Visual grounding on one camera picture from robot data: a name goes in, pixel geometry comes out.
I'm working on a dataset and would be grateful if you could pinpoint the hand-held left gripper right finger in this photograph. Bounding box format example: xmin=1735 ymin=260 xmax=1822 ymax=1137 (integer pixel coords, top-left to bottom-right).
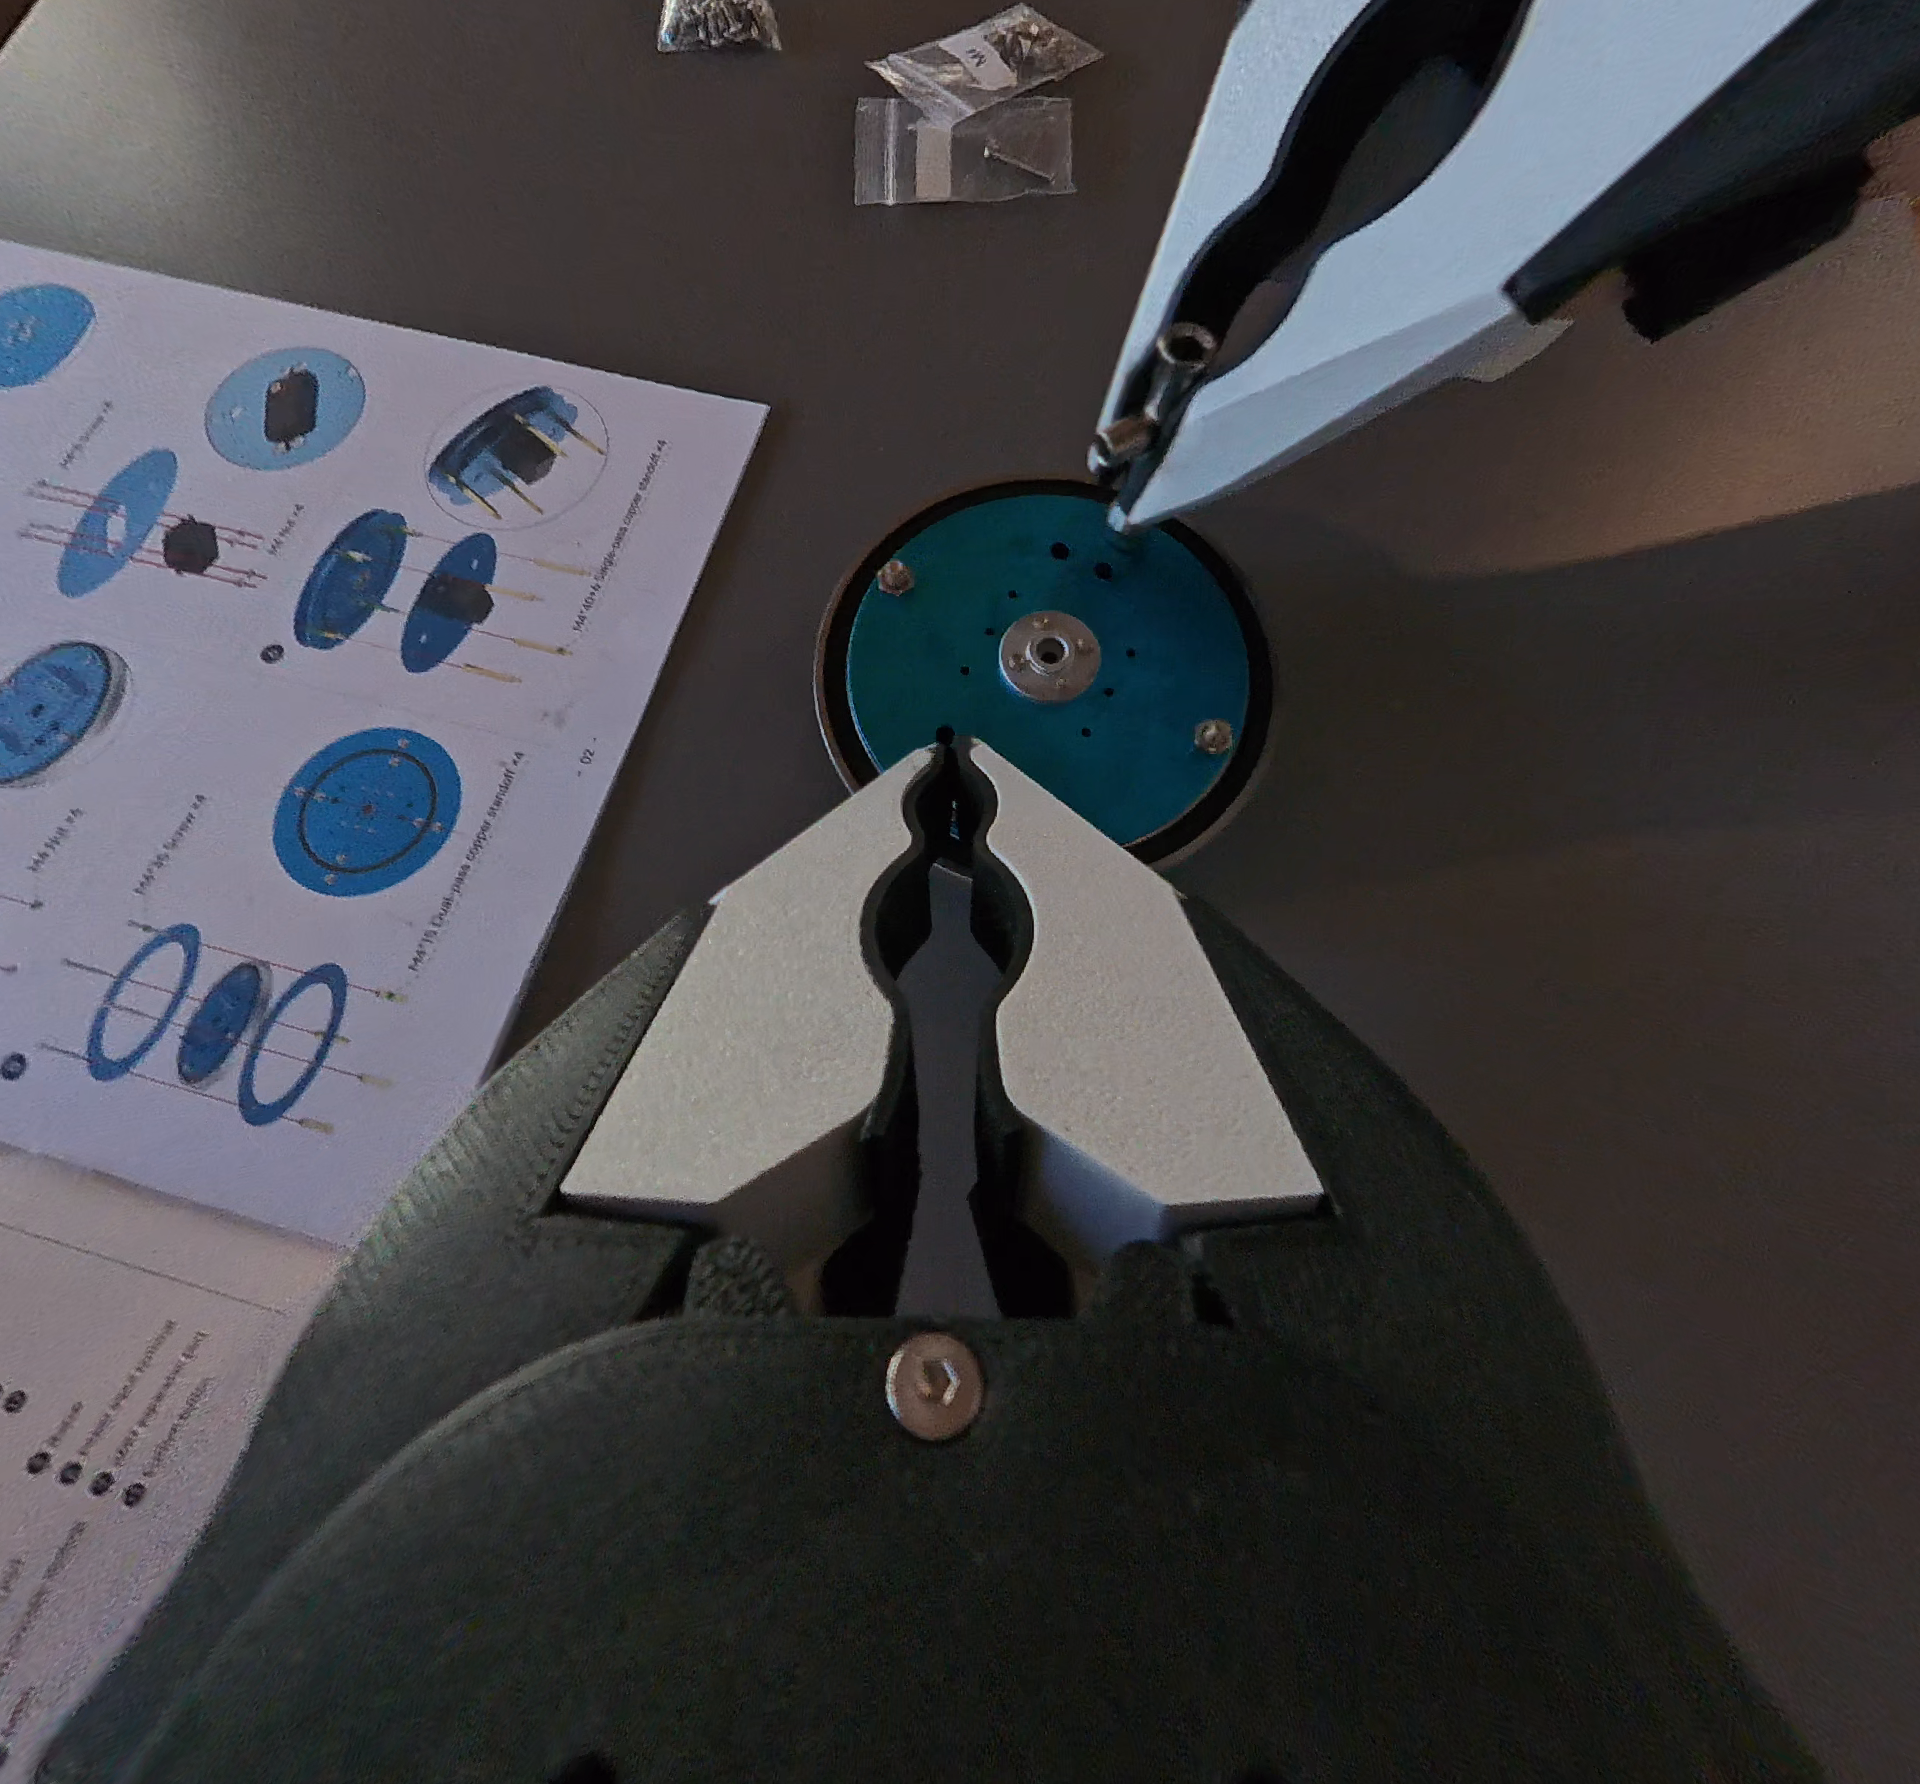
xmin=961 ymin=738 xmax=1330 ymax=1240

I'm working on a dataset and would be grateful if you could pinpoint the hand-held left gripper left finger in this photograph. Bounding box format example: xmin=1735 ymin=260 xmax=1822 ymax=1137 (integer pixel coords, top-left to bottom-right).
xmin=558 ymin=746 xmax=947 ymax=1234

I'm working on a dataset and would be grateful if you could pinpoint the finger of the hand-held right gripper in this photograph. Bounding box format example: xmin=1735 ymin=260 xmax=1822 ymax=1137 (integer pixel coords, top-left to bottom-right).
xmin=1087 ymin=0 xmax=1522 ymax=477
xmin=1107 ymin=0 xmax=1920 ymax=533

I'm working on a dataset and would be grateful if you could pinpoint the metal cross socket wrench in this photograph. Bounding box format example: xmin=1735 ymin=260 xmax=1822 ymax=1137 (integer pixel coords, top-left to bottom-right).
xmin=1093 ymin=325 xmax=1221 ymax=468

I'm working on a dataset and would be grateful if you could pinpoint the blue disc with black rim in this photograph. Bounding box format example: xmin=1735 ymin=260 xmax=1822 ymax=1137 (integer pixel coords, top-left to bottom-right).
xmin=814 ymin=470 xmax=1275 ymax=867

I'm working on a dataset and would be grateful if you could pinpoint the clear plastic parts bag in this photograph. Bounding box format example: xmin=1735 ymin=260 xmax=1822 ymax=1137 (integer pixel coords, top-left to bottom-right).
xmin=852 ymin=92 xmax=1079 ymax=211
xmin=866 ymin=3 xmax=1107 ymax=108

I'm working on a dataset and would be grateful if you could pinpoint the instruction sheet with blue drawings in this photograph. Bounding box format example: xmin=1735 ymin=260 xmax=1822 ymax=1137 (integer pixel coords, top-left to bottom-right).
xmin=0 ymin=238 xmax=773 ymax=1248

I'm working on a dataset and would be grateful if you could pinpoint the instruction sheet with circuit board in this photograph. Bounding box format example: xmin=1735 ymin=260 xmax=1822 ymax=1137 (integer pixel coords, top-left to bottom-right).
xmin=0 ymin=1145 xmax=348 ymax=1762

